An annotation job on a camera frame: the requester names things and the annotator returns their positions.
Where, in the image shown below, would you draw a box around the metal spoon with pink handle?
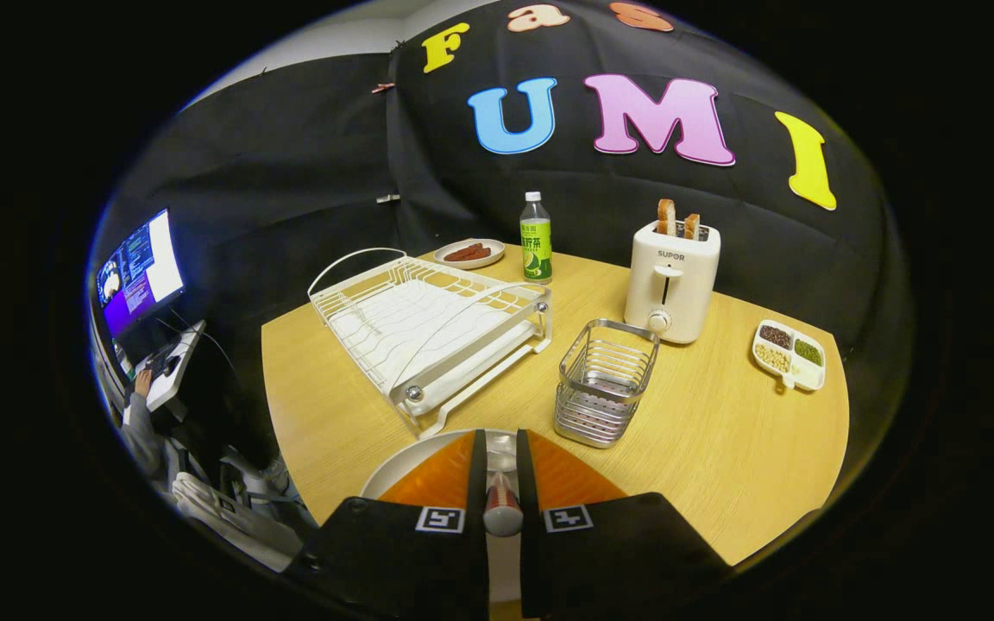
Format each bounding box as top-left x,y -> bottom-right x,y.
481,431 -> 525,537

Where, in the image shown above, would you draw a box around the white divided bean dish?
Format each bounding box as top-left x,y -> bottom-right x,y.
752,319 -> 827,392

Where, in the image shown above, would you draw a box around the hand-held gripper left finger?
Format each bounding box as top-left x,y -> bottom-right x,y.
286,429 -> 491,621

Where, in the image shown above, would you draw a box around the white plate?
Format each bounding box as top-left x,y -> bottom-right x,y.
361,429 -> 524,605

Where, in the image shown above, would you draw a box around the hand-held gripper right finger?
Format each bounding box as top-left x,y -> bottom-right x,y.
516,429 -> 735,618

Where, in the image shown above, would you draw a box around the white wire dish rack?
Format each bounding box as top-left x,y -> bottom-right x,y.
307,248 -> 553,439

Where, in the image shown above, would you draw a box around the small grey plate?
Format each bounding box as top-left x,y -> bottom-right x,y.
433,239 -> 506,270

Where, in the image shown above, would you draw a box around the white computer desk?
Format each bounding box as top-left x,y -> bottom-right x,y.
122,319 -> 207,413

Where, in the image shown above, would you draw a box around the computer monitor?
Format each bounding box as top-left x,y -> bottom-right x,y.
96,208 -> 186,339

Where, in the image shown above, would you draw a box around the green tea bottle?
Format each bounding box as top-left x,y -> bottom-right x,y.
519,191 -> 553,285

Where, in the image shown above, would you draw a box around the white cloth bundle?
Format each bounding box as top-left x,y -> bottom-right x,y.
171,470 -> 304,572

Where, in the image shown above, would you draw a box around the white toaster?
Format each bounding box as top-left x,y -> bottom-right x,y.
624,220 -> 722,345

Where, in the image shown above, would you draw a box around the metal wire basket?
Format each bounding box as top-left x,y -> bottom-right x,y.
554,319 -> 661,449

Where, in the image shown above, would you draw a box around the black backdrop cloth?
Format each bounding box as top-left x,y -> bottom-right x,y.
87,0 -> 916,484

